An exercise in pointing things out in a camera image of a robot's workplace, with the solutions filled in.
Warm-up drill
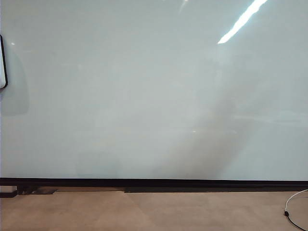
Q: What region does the white panel with black edge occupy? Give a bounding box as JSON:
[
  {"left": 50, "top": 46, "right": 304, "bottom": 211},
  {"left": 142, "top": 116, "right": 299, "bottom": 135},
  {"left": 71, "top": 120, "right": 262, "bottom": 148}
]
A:
[{"left": 0, "top": 35, "right": 8, "bottom": 90}]

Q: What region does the white cable with black switch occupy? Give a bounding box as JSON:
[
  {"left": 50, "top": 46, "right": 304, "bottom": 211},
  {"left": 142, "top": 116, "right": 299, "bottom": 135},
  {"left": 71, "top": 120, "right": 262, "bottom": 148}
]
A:
[{"left": 283, "top": 189, "right": 308, "bottom": 229}]

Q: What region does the black whiteboard tray ledge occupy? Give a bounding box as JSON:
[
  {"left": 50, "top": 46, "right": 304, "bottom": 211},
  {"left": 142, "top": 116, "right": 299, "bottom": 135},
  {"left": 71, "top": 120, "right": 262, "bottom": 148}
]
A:
[{"left": 124, "top": 186, "right": 308, "bottom": 193}]

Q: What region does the dark flat floor bracket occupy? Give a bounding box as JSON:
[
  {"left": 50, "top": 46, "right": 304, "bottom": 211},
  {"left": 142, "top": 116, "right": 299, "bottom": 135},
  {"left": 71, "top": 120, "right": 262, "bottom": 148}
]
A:
[{"left": 16, "top": 188, "right": 58, "bottom": 195}]

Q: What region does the white glass whiteboard black frame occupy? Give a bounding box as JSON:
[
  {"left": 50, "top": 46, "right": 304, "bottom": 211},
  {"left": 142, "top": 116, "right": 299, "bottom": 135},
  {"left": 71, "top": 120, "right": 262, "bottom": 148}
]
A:
[{"left": 0, "top": 0, "right": 308, "bottom": 187}]

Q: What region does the black metal frame foot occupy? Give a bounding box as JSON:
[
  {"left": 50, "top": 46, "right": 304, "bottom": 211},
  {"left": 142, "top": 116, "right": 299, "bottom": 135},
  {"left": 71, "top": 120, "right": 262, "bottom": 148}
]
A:
[{"left": 0, "top": 185, "right": 18, "bottom": 198}]

